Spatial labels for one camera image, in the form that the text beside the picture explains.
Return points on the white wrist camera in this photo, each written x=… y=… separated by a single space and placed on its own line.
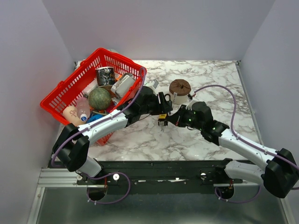
x=192 y=100
x=153 y=84

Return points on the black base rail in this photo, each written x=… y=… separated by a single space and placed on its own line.
x=161 y=177

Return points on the black Kaijing padlock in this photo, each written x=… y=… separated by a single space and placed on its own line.
x=167 y=103

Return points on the yellow Opel padlock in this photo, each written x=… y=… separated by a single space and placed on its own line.
x=162 y=119

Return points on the white small box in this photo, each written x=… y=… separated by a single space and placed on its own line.
x=90 y=87

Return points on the silver grey can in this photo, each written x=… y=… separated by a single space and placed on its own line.
x=121 y=87

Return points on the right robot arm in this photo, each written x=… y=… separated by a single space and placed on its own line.
x=276 y=169

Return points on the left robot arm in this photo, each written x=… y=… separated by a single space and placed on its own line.
x=72 y=145

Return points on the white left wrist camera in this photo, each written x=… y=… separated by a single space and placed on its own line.
x=153 y=84

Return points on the green glitter ball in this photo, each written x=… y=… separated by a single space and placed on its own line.
x=99 y=98

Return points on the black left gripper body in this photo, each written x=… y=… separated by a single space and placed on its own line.
x=159 y=108

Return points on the blue white bottle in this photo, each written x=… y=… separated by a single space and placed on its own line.
x=93 y=117

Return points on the brown wrapped paper roll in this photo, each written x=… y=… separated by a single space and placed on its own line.
x=179 y=90

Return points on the dark printed can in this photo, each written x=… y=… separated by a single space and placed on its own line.
x=105 y=76

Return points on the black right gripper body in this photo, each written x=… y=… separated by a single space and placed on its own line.
x=187 y=117

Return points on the red plastic basket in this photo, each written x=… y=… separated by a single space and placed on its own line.
x=68 y=91

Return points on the clear plastic bottle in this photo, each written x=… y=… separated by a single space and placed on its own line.
x=83 y=109

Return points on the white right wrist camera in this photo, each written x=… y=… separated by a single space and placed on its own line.
x=192 y=100

